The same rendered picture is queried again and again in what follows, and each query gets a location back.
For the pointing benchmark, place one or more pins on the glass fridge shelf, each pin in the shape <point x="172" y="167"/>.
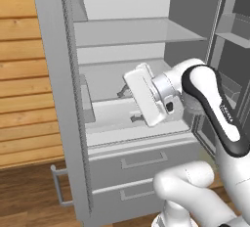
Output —
<point x="130" y="32"/>

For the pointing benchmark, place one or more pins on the grey fridge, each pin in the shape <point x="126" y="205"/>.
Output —
<point x="123" y="2"/>

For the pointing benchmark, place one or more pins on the grey fridge door with bins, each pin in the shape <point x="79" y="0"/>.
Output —
<point x="232" y="58"/>

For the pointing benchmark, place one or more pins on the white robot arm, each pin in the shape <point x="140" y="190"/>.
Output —
<point x="208" y="94"/>

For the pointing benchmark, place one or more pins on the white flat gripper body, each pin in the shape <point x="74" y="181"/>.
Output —
<point x="145" y="94"/>

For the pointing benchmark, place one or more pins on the grey door bin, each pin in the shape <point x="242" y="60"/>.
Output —
<point x="78" y="6"/>
<point x="87" y="103"/>
<point x="231" y="90"/>
<point x="234" y="28"/>

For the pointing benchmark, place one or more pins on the white fridge crisper drawer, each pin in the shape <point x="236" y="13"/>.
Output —
<point x="110" y="120"/>

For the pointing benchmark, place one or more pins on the grey freezer drawer front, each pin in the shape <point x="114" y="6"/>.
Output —
<point x="107" y="169"/>
<point x="107" y="201"/>

